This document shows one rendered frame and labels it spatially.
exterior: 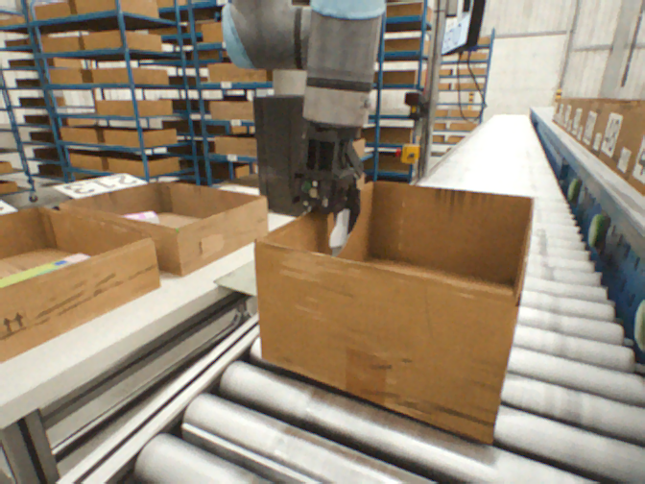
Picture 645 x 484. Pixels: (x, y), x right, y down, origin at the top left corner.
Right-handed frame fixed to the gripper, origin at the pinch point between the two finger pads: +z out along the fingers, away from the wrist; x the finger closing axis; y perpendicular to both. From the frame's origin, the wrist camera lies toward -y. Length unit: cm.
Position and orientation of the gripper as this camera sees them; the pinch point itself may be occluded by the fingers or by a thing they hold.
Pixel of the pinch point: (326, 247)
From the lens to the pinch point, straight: 64.2
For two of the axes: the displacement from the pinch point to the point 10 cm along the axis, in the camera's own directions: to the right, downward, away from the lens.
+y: -4.2, 3.3, -8.4
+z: -1.0, 9.1, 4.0
